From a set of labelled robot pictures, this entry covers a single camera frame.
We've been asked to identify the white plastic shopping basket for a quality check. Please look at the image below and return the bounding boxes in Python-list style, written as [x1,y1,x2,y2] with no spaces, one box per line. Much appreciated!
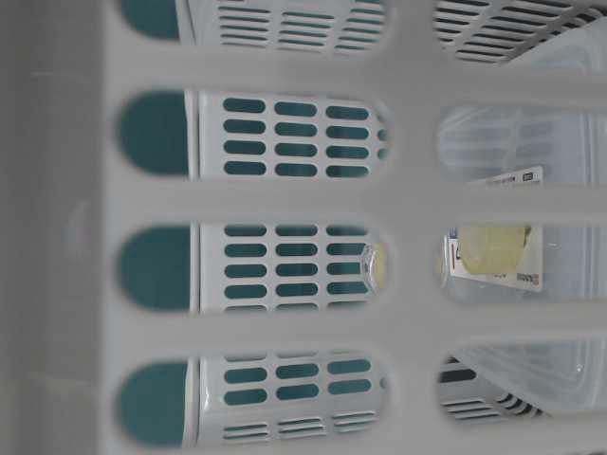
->
[1,1,606,454]

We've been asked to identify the cellophane tape in blister pack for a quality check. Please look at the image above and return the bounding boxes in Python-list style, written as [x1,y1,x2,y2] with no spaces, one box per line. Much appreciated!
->
[359,166,543,293]

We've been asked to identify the clear plastic food container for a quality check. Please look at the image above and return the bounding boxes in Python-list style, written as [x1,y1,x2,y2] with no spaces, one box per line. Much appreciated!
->
[434,41,607,419]

